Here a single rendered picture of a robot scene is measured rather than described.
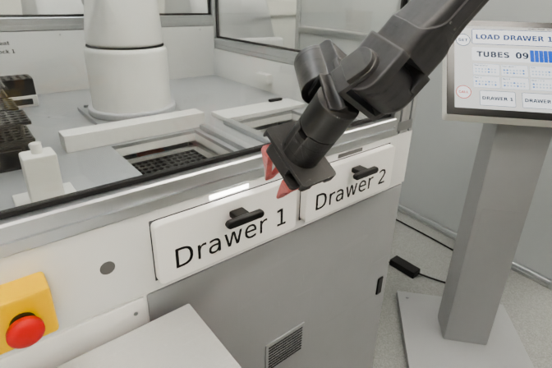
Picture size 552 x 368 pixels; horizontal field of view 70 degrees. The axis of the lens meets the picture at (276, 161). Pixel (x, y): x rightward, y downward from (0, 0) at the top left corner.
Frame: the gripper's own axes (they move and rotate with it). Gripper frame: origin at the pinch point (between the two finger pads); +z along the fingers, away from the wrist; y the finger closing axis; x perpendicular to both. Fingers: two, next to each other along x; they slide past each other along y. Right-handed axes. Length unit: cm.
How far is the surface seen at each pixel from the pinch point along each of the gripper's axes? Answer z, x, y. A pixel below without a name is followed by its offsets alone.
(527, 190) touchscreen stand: 19, -97, -24
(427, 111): 66, -168, 36
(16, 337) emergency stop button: 9.3, 36.8, -3.1
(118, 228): 9.2, 21.7, 5.5
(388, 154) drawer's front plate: 9.8, -40.5, 1.4
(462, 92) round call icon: 3, -75, 8
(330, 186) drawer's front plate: 12.3, -21.3, 0.1
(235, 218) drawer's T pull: 8.2, 4.7, 0.0
